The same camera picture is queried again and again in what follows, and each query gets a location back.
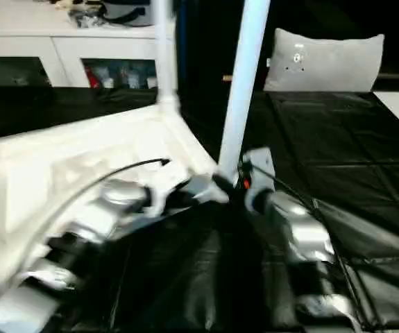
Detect dark clutter pile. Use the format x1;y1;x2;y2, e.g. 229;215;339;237
68;6;105;29

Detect white plastic table top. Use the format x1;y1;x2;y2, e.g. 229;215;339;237
0;99;230;291

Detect white plastic table leg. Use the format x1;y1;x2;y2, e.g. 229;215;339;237
215;0;273;182
149;0;182;109

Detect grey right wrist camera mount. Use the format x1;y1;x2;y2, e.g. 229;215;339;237
243;147;277;196

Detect grey round helmet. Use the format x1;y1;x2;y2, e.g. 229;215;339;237
103;0;155;28

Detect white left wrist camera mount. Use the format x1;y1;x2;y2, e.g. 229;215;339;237
142;182;174;218

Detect black work mat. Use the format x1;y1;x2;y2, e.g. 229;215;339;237
0;85;399;333

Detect grey cushion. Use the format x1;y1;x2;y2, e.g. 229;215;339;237
262;28;386;94

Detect white glass-door cabinet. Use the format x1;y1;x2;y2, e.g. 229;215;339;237
0;0;178;90

